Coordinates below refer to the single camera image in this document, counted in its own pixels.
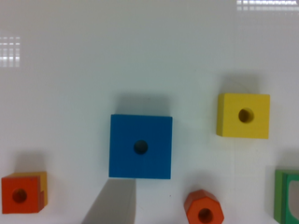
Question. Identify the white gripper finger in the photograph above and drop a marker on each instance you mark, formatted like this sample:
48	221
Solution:
115	204

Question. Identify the blue square block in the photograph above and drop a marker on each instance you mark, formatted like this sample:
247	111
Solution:
140	147

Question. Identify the orange hexagonal block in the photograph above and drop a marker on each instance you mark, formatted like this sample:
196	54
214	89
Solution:
202	207

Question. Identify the orange and yellow square block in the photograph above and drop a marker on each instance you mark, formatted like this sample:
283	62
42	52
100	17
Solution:
24	193

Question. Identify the green square block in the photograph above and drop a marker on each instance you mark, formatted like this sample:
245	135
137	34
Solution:
282	209

